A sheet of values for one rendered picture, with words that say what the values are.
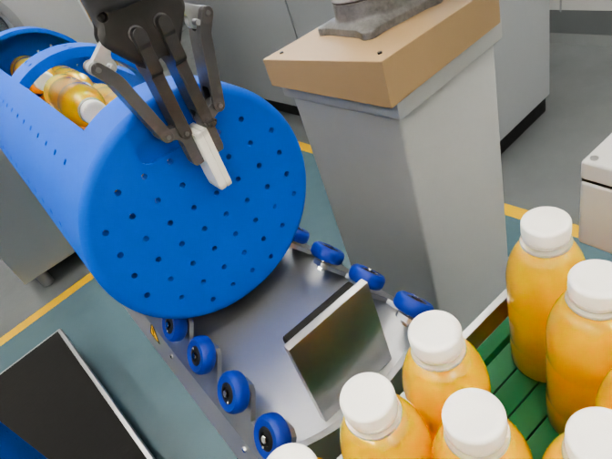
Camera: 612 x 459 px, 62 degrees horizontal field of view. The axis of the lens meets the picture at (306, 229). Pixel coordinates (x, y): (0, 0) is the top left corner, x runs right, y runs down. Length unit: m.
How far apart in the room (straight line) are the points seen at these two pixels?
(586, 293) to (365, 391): 0.17
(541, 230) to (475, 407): 0.17
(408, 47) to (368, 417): 0.64
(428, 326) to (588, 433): 0.12
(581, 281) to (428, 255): 0.73
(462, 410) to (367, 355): 0.21
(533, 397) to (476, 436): 0.24
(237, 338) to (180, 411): 1.25
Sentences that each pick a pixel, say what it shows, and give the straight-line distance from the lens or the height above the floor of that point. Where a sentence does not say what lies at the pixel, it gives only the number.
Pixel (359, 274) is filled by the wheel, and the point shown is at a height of 0.98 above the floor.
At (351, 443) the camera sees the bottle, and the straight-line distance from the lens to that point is 0.39.
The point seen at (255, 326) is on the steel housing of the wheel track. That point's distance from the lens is 0.67.
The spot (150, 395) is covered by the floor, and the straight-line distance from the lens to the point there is 2.02.
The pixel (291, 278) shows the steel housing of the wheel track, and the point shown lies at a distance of 0.71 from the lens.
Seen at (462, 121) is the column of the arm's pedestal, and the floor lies 0.85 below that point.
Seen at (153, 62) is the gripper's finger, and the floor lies 1.27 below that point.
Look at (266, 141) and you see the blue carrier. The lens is 0.61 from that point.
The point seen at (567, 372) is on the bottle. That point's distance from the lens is 0.47.
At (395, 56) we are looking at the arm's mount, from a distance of 0.86.
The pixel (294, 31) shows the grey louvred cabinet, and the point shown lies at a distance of 2.84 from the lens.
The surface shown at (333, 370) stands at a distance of 0.52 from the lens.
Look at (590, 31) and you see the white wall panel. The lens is 3.40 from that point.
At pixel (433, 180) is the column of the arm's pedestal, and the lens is 1.06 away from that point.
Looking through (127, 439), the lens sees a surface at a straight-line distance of 1.75.
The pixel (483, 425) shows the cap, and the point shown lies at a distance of 0.35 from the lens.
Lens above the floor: 1.40
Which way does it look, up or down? 37 degrees down
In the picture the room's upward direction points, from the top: 21 degrees counter-clockwise
